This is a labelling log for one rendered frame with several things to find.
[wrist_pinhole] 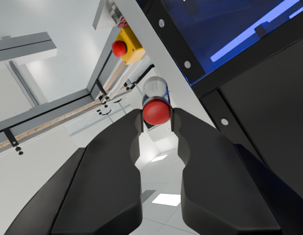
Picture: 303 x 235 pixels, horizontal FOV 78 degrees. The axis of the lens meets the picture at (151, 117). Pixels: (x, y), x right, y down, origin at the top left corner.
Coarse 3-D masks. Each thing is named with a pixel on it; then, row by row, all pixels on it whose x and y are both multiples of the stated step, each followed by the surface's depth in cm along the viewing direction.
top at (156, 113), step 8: (144, 104) 13; (152, 104) 13; (160, 104) 13; (168, 104) 13; (144, 112) 13; (152, 112) 13; (160, 112) 13; (168, 112) 13; (152, 120) 14; (160, 120) 14
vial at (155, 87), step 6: (150, 78) 16; (156, 78) 16; (162, 78) 16; (144, 84) 16; (150, 84) 15; (156, 84) 15; (162, 84) 15; (144, 90) 15; (150, 90) 14; (156, 90) 14; (162, 90) 14; (168, 90) 15; (144, 96) 14; (150, 96) 14; (156, 96) 13; (162, 96) 14; (168, 96) 14; (144, 102) 14; (168, 102) 13
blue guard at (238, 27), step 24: (168, 0) 36; (192, 0) 32; (216, 0) 30; (240, 0) 27; (264, 0) 25; (288, 0) 24; (192, 24) 34; (216, 24) 31; (240, 24) 29; (264, 24) 27; (192, 48) 36; (216, 48) 33; (240, 48) 30
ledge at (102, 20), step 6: (102, 0) 49; (108, 0) 48; (102, 6) 50; (108, 6) 50; (96, 12) 53; (102, 12) 51; (108, 12) 53; (96, 18) 54; (102, 18) 54; (108, 18) 55; (96, 24) 55; (102, 24) 56; (108, 24) 58; (114, 24) 60
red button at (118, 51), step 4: (112, 44) 48; (116, 44) 47; (120, 44) 47; (112, 48) 49; (116, 48) 48; (120, 48) 47; (124, 48) 48; (116, 52) 48; (120, 52) 48; (124, 52) 49; (120, 56) 49
